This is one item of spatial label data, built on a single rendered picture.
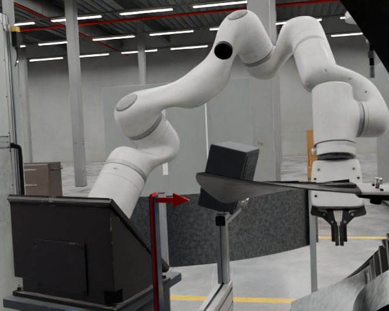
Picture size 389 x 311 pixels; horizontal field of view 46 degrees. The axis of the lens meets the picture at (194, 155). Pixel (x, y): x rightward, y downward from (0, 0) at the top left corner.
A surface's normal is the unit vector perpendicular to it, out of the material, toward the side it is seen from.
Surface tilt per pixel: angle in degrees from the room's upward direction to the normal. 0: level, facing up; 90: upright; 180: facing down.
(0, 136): 90
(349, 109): 72
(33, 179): 90
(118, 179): 55
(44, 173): 90
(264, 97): 90
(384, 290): 62
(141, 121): 114
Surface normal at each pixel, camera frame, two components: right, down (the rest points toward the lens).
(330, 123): -0.44, -0.23
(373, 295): -0.92, -0.37
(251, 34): 0.40, 0.43
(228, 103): -0.19, 0.06
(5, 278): 0.96, -0.03
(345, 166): -0.21, -0.31
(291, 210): 0.58, 0.02
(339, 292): -0.80, -0.52
